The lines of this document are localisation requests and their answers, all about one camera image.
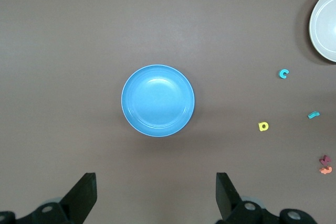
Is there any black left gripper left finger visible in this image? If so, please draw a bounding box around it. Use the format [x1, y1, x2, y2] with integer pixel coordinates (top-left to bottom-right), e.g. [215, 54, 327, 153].
[0, 172, 98, 224]

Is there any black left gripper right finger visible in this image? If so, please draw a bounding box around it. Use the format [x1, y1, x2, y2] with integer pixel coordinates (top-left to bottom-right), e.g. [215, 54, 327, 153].
[215, 172, 319, 224]

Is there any blue plate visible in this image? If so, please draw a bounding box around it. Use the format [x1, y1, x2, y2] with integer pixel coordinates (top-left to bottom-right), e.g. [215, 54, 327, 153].
[121, 64, 196, 138]

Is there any brown table cover sheet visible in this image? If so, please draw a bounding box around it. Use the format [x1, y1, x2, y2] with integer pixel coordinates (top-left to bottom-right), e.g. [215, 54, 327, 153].
[0, 0, 336, 224]

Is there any beige plate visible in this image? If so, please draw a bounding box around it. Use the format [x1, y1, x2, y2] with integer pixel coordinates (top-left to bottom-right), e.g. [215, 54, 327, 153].
[308, 0, 336, 63]

